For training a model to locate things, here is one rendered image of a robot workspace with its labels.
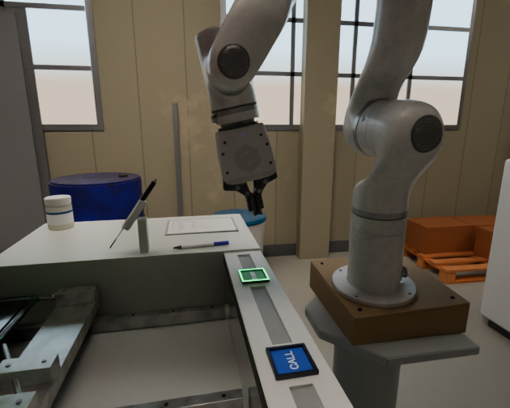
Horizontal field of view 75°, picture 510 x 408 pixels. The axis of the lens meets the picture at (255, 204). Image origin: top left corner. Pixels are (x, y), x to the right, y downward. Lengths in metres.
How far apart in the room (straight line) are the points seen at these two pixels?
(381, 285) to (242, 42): 0.57
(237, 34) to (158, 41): 2.63
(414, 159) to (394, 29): 0.24
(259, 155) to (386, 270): 0.38
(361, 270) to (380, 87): 0.39
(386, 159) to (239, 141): 0.27
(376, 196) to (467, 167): 3.48
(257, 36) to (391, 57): 0.30
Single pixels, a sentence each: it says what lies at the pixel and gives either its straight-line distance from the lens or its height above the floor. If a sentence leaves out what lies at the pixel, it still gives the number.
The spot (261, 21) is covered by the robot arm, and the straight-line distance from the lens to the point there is 0.54.
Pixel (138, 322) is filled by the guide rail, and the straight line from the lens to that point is 0.83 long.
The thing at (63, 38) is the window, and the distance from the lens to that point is 3.27.
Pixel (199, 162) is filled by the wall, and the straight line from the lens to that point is 3.08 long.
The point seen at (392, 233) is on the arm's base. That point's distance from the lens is 0.76.
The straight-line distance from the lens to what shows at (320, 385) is 0.46.
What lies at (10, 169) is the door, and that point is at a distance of 3.38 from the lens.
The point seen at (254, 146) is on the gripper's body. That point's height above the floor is 1.23.
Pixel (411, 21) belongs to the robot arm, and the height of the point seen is 1.45.
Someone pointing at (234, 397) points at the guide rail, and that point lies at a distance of 0.60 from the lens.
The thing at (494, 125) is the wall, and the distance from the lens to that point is 4.33.
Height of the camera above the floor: 1.26
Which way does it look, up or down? 13 degrees down
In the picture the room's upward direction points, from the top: straight up
